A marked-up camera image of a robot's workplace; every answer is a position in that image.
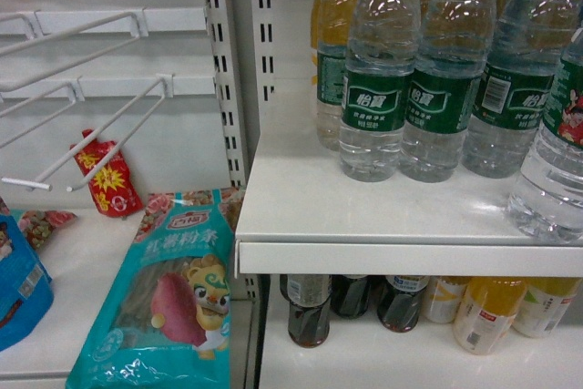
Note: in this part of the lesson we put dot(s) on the teal sweet potato noodle bag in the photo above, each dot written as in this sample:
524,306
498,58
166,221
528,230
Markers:
166,320

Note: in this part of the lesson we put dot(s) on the white shelf board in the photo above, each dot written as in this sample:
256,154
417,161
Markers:
301,214
361,353

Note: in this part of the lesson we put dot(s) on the dark tea bottle blue label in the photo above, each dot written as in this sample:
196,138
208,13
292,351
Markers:
400,303

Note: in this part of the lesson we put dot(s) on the clear water bottle green label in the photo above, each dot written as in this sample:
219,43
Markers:
529,38
456,38
380,54
546,199
334,26

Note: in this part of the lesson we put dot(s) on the floral snack bag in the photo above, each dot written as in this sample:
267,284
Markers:
231,201
38,225

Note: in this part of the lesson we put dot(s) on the white orange drink bottle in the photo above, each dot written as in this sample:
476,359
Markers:
442,297

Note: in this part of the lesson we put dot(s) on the white yellow drink bottle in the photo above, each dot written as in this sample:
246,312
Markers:
544,305

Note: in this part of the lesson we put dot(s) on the red snack packet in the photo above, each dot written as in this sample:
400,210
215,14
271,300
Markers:
111,189

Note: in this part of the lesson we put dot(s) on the white slotted shelf upright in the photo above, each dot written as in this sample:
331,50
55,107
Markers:
221,24

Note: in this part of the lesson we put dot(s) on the orange juice bottle white label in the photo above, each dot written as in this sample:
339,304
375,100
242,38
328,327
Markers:
487,311

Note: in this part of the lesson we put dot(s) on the blue snack bag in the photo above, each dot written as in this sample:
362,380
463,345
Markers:
26,293

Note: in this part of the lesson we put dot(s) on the white lower shelf board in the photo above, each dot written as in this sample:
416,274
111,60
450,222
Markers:
361,353

